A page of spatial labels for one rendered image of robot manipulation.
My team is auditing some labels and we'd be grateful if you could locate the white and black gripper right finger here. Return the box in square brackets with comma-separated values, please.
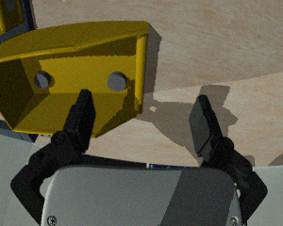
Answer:
[189, 95, 268, 226]

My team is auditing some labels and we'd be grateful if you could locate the dark grey bin shelf rack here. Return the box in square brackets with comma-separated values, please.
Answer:
[0, 0, 39, 143]

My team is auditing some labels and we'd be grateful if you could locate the grey steel disc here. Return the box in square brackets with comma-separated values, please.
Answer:
[34, 71, 51, 89]
[107, 72, 127, 91]

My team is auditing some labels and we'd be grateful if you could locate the yellow bin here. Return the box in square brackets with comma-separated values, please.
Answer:
[0, 21, 149, 138]
[0, 0, 25, 35]

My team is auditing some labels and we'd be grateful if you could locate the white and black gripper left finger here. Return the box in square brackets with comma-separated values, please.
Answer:
[10, 89, 96, 226]

